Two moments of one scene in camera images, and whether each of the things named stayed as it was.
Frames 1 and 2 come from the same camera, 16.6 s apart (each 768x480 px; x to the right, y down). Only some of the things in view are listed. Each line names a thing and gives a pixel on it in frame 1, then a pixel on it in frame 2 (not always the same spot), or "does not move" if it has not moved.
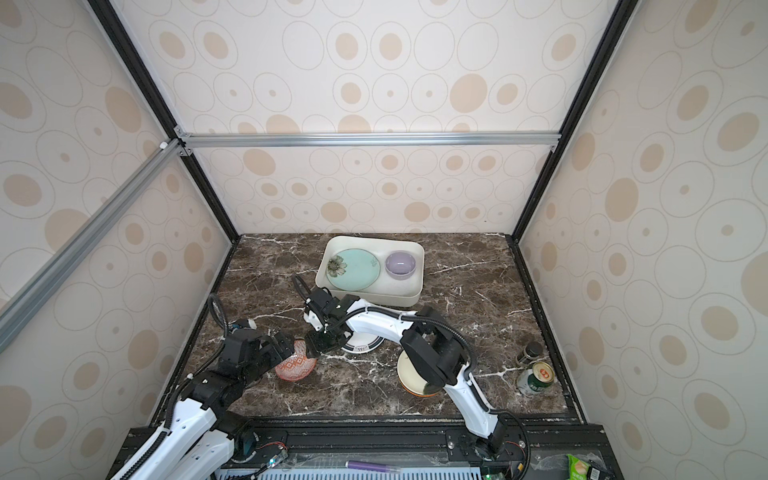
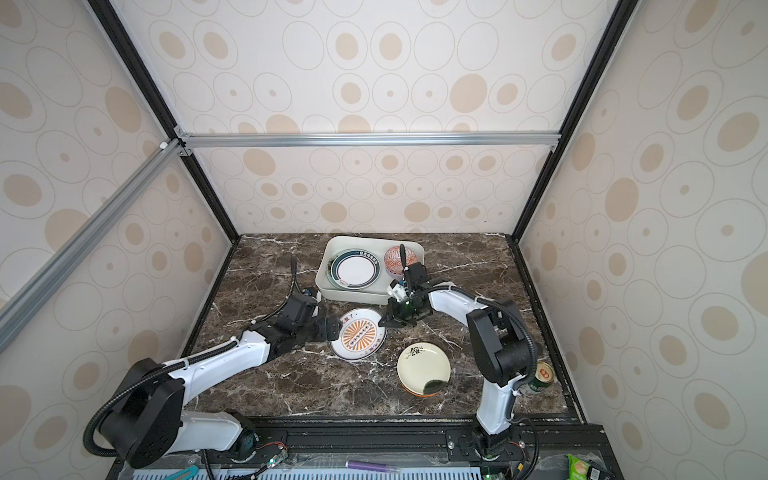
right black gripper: x=314 y=347 to x=393 y=317
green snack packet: x=580 y=470 does not move
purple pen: x=377 y=467 does not move
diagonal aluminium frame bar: x=17 y=309 does not move
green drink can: x=542 y=376 does not move
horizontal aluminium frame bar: x=216 y=140 does not move
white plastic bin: x=383 y=270 does not move
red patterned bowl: x=297 y=366 to x=393 y=261
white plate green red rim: x=360 y=342 to x=353 y=268
